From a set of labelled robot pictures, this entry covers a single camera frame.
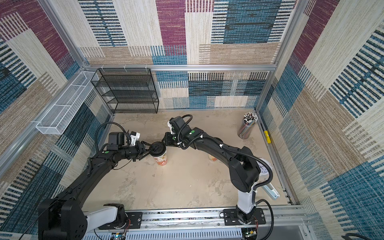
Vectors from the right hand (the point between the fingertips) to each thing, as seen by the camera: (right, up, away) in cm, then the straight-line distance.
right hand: (166, 143), depth 82 cm
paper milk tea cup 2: (+26, -10, +7) cm, 29 cm away
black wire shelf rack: (-32, +35, +27) cm, 54 cm away
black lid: (-4, -3, -4) cm, 6 cm away
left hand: (-6, -4, -1) cm, 7 cm away
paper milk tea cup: (-2, -9, +1) cm, 10 cm away
